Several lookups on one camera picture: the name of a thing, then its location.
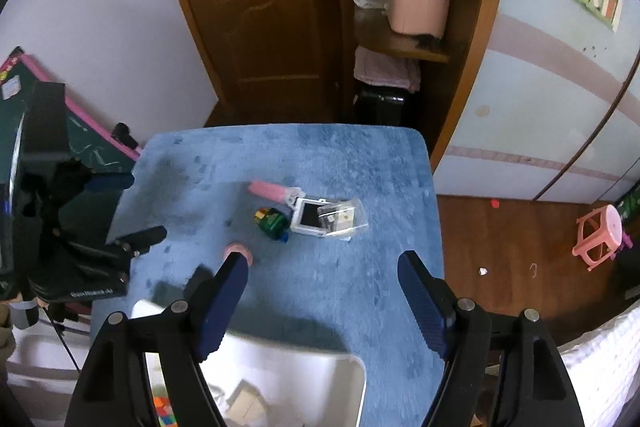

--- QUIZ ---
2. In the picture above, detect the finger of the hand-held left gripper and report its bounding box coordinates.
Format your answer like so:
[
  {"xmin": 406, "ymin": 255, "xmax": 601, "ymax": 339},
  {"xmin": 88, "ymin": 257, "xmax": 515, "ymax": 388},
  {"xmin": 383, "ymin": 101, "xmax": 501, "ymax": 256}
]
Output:
[
  {"xmin": 86, "ymin": 172, "xmax": 136, "ymax": 195},
  {"xmin": 106, "ymin": 226, "xmax": 168, "ymax": 259}
]

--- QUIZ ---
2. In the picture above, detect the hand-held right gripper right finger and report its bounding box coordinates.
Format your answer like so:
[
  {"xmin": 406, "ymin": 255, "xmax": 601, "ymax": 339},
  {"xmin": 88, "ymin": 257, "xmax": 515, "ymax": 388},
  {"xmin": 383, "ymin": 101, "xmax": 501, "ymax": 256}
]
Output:
[{"xmin": 396, "ymin": 250, "xmax": 587, "ymax": 427}]

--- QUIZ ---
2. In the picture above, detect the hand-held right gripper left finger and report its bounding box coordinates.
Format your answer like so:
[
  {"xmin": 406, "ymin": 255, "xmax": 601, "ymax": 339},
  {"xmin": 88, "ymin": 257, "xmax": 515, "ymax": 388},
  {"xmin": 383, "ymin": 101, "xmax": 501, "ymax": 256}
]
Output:
[{"xmin": 64, "ymin": 251, "xmax": 250, "ymax": 427}]

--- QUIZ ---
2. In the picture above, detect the small pink white tool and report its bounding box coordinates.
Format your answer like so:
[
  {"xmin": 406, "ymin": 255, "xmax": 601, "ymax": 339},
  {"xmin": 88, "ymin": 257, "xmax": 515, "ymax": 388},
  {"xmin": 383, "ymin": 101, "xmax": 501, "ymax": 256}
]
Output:
[{"xmin": 224, "ymin": 243, "xmax": 254, "ymax": 268}]

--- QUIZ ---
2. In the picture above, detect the beige block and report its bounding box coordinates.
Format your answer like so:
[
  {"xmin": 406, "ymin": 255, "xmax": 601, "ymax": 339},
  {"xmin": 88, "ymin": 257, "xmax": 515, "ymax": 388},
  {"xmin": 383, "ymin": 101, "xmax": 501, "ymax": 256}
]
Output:
[{"xmin": 225, "ymin": 379, "xmax": 268, "ymax": 423}]

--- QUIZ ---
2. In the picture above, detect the white plastic tray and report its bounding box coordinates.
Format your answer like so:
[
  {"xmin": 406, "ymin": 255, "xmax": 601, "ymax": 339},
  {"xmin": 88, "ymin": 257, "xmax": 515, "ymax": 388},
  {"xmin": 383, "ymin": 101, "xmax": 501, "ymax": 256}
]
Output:
[{"xmin": 131, "ymin": 299, "xmax": 368, "ymax": 427}]

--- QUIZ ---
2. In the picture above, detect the colourful puzzle cube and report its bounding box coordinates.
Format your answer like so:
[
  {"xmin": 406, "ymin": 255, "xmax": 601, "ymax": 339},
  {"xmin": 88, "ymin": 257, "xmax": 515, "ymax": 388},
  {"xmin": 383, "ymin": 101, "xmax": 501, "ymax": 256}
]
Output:
[{"xmin": 152, "ymin": 397, "xmax": 181, "ymax": 427}]

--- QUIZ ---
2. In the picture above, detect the black easel knob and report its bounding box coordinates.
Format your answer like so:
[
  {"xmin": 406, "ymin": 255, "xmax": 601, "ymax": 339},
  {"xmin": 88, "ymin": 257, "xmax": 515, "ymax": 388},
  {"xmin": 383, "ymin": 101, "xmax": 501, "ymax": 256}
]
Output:
[{"xmin": 111, "ymin": 122, "xmax": 143, "ymax": 152}]

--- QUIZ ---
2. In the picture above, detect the small green bottle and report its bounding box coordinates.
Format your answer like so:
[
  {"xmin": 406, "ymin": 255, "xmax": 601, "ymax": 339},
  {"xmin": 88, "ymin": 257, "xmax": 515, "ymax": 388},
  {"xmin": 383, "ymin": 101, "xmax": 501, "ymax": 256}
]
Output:
[{"xmin": 253, "ymin": 207, "xmax": 292, "ymax": 244}]

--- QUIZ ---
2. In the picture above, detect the clear plastic box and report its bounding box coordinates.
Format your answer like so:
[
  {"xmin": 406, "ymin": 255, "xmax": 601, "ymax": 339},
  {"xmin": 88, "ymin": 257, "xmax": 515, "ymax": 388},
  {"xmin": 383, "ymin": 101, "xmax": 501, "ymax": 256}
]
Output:
[{"xmin": 317, "ymin": 197, "xmax": 370, "ymax": 240}]

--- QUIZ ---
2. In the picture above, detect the white device with dark screen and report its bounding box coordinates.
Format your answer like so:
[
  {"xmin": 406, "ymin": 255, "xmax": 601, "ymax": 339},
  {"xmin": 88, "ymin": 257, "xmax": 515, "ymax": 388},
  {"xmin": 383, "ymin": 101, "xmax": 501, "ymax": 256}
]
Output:
[{"xmin": 290, "ymin": 196, "xmax": 333, "ymax": 236}]

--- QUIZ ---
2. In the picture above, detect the pink tube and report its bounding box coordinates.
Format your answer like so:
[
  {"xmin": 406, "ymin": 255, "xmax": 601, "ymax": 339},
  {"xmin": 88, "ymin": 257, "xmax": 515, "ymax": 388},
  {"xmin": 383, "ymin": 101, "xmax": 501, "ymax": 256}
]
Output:
[{"xmin": 250, "ymin": 180, "xmax": 306, "ymax": 208}]

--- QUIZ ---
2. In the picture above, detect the white checkered cloth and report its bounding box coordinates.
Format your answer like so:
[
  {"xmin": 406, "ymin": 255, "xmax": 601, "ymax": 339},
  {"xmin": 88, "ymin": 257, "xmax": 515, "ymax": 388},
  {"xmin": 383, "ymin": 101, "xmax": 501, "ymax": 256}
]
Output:
[{"xmin": 560, "ymin": 302, "xmax": 640, "ymax": 427}]

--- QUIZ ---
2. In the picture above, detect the brown wooden door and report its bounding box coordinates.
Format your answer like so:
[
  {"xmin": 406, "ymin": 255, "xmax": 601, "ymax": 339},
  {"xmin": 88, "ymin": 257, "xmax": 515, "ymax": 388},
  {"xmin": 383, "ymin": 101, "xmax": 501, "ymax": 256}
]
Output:
[{"xmin": 154, "ymin": 0, "xmax": 351, "ymax": 128}]

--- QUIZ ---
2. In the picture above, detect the pink plastic stool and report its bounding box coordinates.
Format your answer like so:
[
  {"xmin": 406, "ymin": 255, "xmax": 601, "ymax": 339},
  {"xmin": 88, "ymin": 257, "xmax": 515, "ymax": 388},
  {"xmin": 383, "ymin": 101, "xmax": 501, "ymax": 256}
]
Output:
[{"xmin": 572, "ymin": 203, "xmax": 623, "ymax": 273}]

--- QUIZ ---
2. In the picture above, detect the black container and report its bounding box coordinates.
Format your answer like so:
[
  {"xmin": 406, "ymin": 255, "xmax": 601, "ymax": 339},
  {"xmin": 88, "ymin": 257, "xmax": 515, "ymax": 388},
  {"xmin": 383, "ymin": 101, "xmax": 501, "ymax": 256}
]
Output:
[{"xmin": 354, "ymin": 88, "xmax": 408, "ymax": 125}]

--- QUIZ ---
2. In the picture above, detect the green printed package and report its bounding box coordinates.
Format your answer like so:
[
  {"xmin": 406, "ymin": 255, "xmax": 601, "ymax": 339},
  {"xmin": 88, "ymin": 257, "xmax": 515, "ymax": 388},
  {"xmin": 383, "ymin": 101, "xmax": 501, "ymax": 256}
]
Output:
[{"xmin": 617, "ymin": 194, "xmax": 640, "ymax": 228}]

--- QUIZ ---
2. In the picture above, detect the light blue flowered wardrobe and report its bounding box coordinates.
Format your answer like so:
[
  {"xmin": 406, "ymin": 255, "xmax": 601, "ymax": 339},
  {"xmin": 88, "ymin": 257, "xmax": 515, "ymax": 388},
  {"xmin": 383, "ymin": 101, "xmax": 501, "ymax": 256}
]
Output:
[{"xmin": 432, "ymin": 0, "xmax": 640, "ymax": 204}]

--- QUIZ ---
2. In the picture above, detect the folded pink towel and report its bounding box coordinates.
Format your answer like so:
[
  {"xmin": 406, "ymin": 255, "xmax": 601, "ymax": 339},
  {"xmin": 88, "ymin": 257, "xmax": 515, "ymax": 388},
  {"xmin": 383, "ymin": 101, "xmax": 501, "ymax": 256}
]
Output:
[{"xmin": 354, "ymin": 46, "xmax": 422, "ymax": 92}]

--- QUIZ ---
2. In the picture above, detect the brown wooden shelf cabinet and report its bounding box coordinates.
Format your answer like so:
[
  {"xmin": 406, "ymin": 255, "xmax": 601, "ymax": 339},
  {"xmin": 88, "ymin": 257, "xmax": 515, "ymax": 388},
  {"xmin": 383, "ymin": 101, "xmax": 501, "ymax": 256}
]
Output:
[{"xmin": 345, "ymin": 0, "xmax": 513, "ymax": 170}]

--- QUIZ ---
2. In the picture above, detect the green chalkboard with pink frame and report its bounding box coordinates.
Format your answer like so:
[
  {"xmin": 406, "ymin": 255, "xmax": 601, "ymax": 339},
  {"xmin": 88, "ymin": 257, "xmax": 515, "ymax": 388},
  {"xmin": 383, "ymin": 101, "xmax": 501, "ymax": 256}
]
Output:
[{"xmin": 0, "ymin": 47, "xmax": 141, "ymax": 178}]

